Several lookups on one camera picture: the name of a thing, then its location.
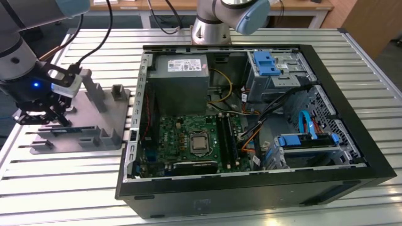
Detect black graphics card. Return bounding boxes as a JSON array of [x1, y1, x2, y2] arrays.
[[172, 161, 220, 176]]

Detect blue plastic drive carrier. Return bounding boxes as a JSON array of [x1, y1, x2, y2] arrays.
[[254, 51, 284, 76]]

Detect grey power supply unit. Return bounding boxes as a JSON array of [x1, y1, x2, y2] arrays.
[[147, 54, 212, 116]]

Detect green motherboard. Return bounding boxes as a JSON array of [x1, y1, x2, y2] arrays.
[[143, 113, 253, 176]]

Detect black camera cable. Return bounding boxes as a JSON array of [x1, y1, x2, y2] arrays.
[[71, 0, 114, 69]]

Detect black PC case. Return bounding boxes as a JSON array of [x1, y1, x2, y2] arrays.
[[115, 43, 399, 218]]

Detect blue disk carrier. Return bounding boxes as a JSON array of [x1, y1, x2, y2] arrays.
[[278, 133, 340, 148]]

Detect grey parts rack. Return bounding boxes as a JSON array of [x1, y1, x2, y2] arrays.
[[30, 68, 133, 155]]

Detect grey metal disk bay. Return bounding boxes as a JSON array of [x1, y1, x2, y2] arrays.
[[264, 134, 369, 170]]

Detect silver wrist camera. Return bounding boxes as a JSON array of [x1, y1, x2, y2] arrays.
[[51, 69, 83, 97]]

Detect yellow wire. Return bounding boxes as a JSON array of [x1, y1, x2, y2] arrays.
[[209, 68, 233, 103]]

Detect silver CPU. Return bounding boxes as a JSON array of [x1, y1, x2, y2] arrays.
[[192, 136, 209, 151]]

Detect CPU socket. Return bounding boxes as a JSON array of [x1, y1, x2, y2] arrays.
[[188, 129, 212, 158]]

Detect orange wires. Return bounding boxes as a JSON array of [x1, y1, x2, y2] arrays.
[[241, 128, 264, 153]]

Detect brown wooden cabinet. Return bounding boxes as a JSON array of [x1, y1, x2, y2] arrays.
[[322, 0, 402, 59]]

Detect black cable bundle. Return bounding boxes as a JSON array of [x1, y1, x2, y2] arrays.
[[256, 83, 318, 125]]

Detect blue-green RAM stick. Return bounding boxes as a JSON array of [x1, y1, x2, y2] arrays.
[[47, 126, 97, 133], [229, 114, 242, 165]]

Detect blue flat data cable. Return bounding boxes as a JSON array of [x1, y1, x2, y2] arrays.
[[297, 110, 318, 139]]

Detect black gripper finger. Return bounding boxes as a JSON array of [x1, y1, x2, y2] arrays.
[[13, 111, 51, 125], [47, 101, 73, 128]]

